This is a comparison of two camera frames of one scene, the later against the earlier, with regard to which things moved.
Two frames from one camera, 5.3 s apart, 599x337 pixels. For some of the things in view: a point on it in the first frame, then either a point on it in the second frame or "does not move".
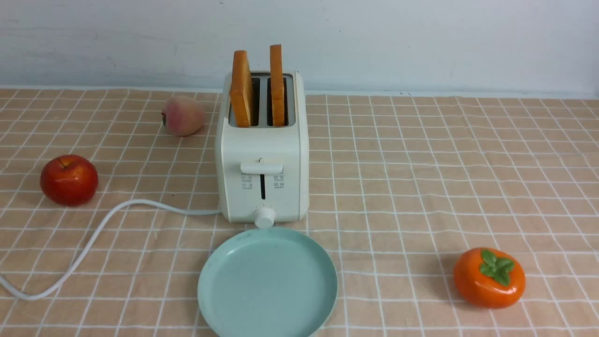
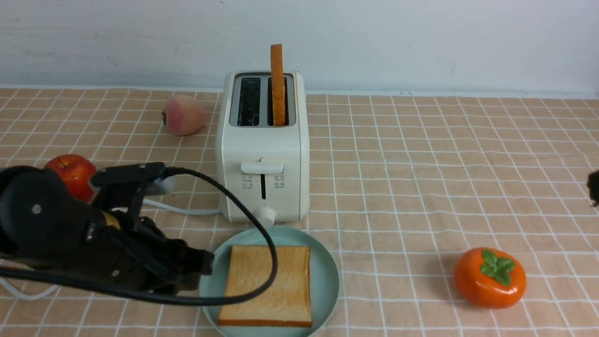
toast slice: (240, 91) to (287, 303)
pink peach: (183, 116) does not move
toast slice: (277, 86) does not move
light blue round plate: (266, 282) does not move
